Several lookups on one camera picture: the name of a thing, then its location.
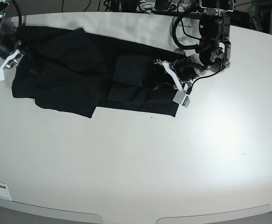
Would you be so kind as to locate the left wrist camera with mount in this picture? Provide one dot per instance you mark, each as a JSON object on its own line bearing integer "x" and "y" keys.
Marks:
{"x": 182, "y": 95}

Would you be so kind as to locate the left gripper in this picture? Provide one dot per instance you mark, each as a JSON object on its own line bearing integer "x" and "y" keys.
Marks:
{"x": 188, "y": 68}

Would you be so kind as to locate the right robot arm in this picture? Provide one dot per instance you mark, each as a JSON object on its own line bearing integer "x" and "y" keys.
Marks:
{"x": 8, "y": 31}

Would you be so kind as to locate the white power strip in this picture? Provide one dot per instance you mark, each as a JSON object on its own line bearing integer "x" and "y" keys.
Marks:
{"x": 178, "y": 7}

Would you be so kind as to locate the black T-shirt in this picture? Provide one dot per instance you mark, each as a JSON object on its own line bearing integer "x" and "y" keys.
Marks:
{"x": 77, "y": 72}

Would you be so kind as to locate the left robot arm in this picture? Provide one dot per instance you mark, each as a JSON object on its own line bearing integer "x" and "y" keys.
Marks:
{"x": 214, "y": 47}

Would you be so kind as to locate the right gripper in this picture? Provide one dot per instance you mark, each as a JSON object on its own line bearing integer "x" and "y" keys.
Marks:
{"x": 7, "y": 48}

